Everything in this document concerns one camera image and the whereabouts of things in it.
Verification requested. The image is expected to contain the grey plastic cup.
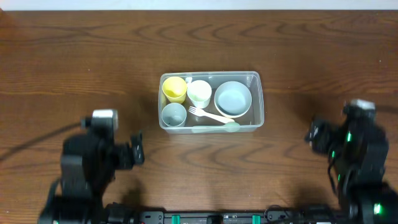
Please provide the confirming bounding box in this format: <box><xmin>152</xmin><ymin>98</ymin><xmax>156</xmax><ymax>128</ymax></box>
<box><xmin>161</xmin><ymin>103</ymin><xmax>187</xmax><ymax>128</ymax></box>

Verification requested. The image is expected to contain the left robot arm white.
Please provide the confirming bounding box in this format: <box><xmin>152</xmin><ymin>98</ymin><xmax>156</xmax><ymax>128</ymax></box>
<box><xmin>37</xmin><ymin>131</ymin><xmax>144</xmax><ymax>224</ymax></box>

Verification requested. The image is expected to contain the white plastic fork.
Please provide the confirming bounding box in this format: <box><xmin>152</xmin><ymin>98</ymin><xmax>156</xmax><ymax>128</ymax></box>
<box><xmin>188</xmin><ymin>106</ymin><xmax>234</xmax><ymax>124</ymax></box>

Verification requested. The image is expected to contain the clear plastic container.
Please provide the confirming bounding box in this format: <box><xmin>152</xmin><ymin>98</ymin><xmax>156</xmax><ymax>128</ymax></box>
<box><xmin>159</xmin><ymin>71</ymin><xmax>264</xmax><ymax>134</ymax></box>

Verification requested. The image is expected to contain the black mounting rail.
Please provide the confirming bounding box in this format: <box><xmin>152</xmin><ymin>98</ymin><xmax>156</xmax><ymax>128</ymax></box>
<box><xmin>105</xmin><ymin>203</ymin><xmax>343</xmax><ymax>224</ymax></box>

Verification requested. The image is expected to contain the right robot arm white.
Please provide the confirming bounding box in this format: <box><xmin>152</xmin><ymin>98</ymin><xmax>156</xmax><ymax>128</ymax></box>
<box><xmin>305</xmin><ymin>118</ymin><xmax>397</xmax><ymax>223</ymax></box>

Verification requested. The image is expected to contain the cream plastic cup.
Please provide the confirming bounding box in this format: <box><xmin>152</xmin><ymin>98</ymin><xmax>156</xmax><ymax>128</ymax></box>
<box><xmin>187</xmin><ymin>80</ymin><xmax>212</xmax><ymax>109</ymax></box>

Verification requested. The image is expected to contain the yellow plastic cup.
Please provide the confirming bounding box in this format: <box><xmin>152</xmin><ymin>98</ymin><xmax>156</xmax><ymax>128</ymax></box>
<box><xmin>162</xmin><ymin>77</ymin><xmax>187</xmax><ymax>104</ymax></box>

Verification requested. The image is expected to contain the pale green plastic spoon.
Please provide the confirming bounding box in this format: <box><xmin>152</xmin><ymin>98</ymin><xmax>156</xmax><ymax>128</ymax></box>
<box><xmin>192</xmin><ymin>122</ymin><xmax>240</xmax><ymax>134</ymax></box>

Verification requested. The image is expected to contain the white plastic bowl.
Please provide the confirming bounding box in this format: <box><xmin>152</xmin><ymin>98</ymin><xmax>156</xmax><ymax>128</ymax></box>
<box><xmin>214</xmin><ymin>81</ymin><xmax>252</xmax><ymax>114</ymax></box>

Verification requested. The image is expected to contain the yellow plastic bowl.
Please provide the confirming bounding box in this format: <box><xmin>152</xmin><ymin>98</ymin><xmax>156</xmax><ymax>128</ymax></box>
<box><xmin>215</xmin><ymin>105</ymin><xmax>249</xmax><ymax>118</ymax></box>

